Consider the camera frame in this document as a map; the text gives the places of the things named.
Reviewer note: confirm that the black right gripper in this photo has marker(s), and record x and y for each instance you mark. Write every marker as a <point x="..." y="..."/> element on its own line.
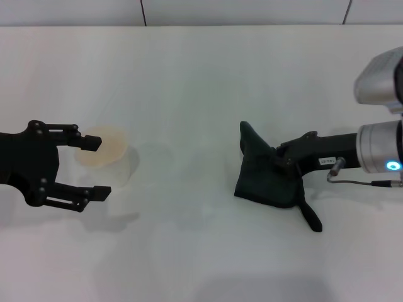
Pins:
<point x="333" y="148"/>

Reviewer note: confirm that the dark blue rag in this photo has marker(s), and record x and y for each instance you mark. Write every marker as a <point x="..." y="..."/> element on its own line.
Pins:
<point x="261" y="182"/>

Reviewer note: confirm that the white translucent plastic cup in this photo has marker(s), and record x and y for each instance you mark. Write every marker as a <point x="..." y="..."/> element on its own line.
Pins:
<point x="110" y="157"/>

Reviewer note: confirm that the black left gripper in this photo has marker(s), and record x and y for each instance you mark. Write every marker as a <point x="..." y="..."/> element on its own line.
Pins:
<point x="28" y="160"/>

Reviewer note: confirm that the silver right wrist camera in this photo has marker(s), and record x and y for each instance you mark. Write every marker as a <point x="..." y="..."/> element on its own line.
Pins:
<point x="374" y="85"/>

